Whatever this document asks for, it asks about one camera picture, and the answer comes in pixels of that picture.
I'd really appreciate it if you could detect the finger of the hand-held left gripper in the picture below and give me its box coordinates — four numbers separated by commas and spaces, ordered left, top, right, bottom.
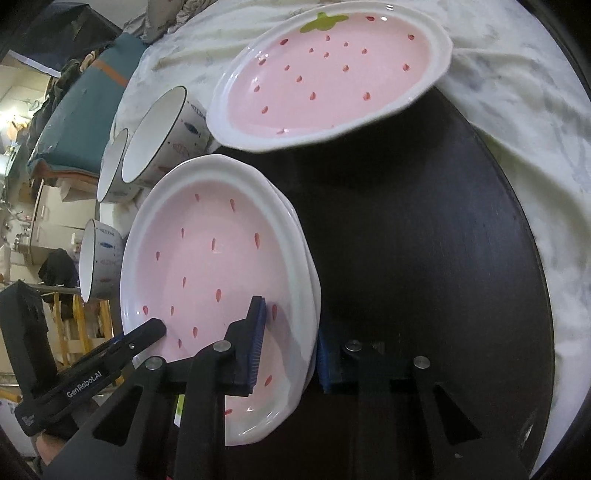
99, 318, 167, 363

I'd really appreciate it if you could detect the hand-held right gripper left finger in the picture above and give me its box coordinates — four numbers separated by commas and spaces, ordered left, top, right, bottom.
44, 295, 269, 480

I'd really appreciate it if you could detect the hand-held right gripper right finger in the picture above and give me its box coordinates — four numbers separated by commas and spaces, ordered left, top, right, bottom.
316, 335, 532, 480

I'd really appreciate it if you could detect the pink strawberry plate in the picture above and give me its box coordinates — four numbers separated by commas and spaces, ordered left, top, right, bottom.
119, 154, 319, 446
205, 0, 453, 154
272, 185, 322, 393

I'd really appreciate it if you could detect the white fish-print bowl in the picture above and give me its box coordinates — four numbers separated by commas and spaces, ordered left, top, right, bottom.
78, 219, 126, 303
121, 86, 222, 188
96, 128, 141, 204

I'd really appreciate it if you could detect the person's left hand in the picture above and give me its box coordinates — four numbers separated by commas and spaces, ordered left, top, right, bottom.
36, 433, 70, 469

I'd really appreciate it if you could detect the black hanging garment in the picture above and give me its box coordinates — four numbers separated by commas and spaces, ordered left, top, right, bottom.
38, 248, 80, 296

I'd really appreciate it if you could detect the white drawer cabinet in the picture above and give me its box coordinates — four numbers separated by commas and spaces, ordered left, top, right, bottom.
30, 182, 100, 234

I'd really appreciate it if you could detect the black square board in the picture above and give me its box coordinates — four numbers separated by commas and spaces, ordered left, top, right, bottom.
203, 85, 555, 480

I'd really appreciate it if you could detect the teal cushion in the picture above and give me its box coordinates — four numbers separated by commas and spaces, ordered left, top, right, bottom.
28, 34, 148, 178

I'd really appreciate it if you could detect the camouflage clothing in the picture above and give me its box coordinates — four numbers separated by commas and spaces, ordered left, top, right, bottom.
58, 51, 100, 90

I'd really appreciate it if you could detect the dark panel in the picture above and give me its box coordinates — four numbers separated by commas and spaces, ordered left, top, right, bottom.
21, 4, 123, 72

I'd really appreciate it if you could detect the white printed bedsheet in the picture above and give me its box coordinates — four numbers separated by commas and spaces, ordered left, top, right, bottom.
95, 0, 587, 476

